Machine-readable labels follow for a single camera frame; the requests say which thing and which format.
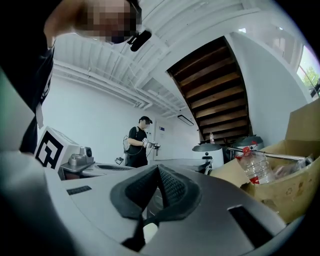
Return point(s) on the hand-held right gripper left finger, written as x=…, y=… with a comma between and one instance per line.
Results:
x=95, y=212

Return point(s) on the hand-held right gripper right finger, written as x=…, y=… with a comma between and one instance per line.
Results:
x=212, y=212

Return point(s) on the person's head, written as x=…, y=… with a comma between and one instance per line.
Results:
x=75, y=15

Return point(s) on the cylindrical appliance with dark lid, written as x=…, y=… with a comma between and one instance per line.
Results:
x=212, y=155

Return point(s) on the dark metal barrel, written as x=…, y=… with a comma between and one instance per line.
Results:
x=250, y=142

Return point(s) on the black head-worn camera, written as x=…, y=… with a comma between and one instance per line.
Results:
x=140, y=40

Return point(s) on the thin metal rod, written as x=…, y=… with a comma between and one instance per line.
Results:
x=275, y=155

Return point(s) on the clear plastic bag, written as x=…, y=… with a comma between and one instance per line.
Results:
x=287, y=170

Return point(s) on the blue wall sign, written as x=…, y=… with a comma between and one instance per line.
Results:
x=162, y=129

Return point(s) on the black linear ceiling light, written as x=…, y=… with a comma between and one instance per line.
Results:
x=186, y=120

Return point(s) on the small plastic bottle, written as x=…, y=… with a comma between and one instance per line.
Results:
x=212, y=138

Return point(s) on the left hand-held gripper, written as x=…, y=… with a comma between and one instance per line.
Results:
x=72, y=160

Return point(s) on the clear plastic bottle red cap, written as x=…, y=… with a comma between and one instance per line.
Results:
x=257, y=167

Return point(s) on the large open cardboard box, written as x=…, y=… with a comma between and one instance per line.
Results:
x=295, y=190

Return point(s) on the wooden staircase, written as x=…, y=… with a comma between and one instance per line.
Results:
x=212, y=95

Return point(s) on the bright window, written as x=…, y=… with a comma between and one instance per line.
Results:
x=310, y=72

